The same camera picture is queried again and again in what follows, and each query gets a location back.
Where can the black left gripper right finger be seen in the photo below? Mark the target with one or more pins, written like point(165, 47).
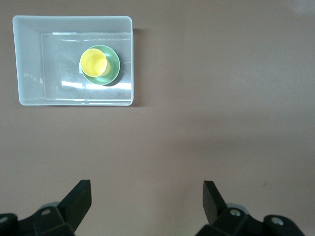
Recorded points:
point(216, 204)

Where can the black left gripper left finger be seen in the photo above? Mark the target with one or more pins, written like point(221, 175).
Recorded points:
point(73, 206)

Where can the yellow plastic cup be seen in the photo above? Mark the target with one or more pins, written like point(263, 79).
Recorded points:
point(93, 62)

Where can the green plastic bowl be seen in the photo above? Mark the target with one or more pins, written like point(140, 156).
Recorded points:
point(113, 66)

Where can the clear plastic storage box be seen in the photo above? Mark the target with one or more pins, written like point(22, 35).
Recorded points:
point(32, 61)

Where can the white square label sticker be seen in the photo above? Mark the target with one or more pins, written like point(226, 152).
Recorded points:
point(79, 68)

